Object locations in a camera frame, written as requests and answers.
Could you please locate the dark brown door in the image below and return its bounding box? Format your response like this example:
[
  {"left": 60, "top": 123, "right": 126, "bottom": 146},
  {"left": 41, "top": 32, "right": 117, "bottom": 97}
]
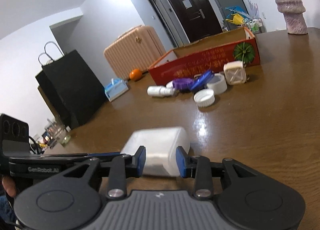
[{"left": 168, "top": 0, "right": 222, "bottom": 43}]

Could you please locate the yellow watering can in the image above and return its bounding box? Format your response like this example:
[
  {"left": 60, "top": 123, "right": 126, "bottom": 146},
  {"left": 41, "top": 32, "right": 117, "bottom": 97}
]
[{"left": 225, "top": 13, "right": 244, "bottom": 26}]

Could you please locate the white pill bottle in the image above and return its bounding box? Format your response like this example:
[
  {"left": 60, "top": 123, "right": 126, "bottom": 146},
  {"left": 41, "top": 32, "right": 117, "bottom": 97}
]
[{"left": 121, "top": 127, "right": 190, "bottom": 177}]

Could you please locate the orange fruit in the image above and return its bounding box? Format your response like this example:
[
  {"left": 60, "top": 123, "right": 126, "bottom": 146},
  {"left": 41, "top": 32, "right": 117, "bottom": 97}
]
[{"left": 129, "top": 69, "right": 143, "bottom": 82}]

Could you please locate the person's left hand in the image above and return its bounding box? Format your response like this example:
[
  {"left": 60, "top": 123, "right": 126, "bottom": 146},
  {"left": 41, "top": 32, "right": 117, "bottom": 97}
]
[{"left": 2, "top": 176, "right": 17, "bottom": 197}]

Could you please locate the glass jar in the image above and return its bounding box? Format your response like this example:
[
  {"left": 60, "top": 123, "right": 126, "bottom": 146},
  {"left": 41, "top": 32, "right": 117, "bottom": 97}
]
[{"left": 44, "top": 118, "right": 71, "bottom": 146}]

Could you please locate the cream square container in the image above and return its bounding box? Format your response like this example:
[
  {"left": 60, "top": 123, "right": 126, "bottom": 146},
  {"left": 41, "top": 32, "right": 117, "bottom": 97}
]
[{"left": 223, "top": 61, "right": 247, "bottom": 85}]

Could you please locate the white spray bottle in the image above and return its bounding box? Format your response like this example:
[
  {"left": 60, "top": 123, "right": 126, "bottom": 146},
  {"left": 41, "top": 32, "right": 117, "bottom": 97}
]
[{"left": 147, "top": 86, "right": 175, "bottom": 97}]

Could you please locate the pink textured vase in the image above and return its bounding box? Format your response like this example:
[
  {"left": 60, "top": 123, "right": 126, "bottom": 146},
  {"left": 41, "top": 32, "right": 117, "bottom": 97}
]
[{"left": 275, "top": 0, "right": 308, "bottom": 35}]

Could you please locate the small white round cap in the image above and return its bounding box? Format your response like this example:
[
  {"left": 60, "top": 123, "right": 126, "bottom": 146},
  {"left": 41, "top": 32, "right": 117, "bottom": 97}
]
[{"left": 166, "top": 81, "right": 174, "bottom": 89}]

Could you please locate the purple gear-shaped lid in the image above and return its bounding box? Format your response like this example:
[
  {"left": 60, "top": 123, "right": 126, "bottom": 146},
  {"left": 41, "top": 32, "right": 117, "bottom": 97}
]
[{"left": 172, "top": 78, "right": 194, "bottom": 92}]

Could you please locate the red cardboard box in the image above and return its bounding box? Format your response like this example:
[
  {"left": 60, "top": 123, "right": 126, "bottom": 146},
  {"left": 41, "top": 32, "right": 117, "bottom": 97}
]
[{"left": 148, "top": 27, "right": 260, "bottom": 85}]

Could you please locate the pink ribbed suitcase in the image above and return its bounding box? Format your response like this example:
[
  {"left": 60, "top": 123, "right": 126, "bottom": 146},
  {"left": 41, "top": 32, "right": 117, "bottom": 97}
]
[{"left": 104, "top": 25, "right": 165, "bottom": 79}]

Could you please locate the white ribbed cap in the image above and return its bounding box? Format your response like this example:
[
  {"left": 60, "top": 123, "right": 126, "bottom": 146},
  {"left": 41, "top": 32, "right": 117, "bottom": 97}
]
[{"left": 193, "top": 89, "right": 215, "bottom": 108}]

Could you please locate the blue tissue pack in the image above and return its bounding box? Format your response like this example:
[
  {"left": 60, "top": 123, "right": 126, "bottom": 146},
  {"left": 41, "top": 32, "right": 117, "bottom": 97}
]
[{"left": 104, "top": 78, "right": 129, "bottom": 102}]

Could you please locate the black paper bag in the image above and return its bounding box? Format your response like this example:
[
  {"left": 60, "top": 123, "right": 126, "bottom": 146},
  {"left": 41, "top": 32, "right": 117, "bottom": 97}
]
[{"left": 36, "top": 50, "right": 107, "bottom": 129}]

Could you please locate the blue round lid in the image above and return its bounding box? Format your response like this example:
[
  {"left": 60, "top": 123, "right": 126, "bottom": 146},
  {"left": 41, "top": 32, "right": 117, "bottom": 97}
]
[{"left": 190, "top": 70, "right": 215, "bottom": 93}]

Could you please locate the white cylinder cup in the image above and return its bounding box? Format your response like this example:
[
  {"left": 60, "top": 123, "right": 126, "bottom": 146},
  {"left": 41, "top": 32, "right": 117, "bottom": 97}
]
[{"left": 206, "top": 73, "right": 227, "bottom": 95}]

